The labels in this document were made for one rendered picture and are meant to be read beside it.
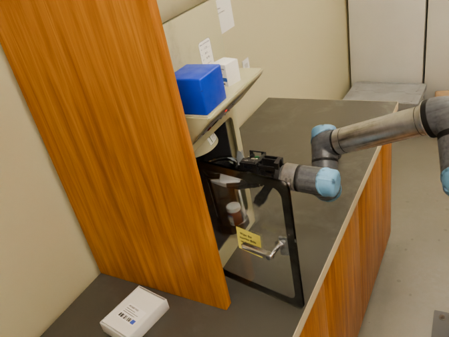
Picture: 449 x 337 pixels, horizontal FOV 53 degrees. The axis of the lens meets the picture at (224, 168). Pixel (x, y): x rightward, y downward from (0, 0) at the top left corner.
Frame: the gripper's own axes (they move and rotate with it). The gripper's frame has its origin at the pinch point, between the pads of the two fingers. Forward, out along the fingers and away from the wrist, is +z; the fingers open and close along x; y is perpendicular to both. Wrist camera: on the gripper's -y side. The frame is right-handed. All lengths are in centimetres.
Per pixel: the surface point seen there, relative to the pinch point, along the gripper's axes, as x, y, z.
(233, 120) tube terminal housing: -11.5, 12.1, 0.0
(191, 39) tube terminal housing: 1.3, 41.3, 0.8
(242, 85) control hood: -1.3, 28.3, -10.7
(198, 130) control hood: 17.9, 24.9, -7.5
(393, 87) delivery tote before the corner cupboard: -279, -92, -1
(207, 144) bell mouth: 1.6, 10.7, 2.2
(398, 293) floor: -81, -122, -41
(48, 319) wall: 47, -31, 42
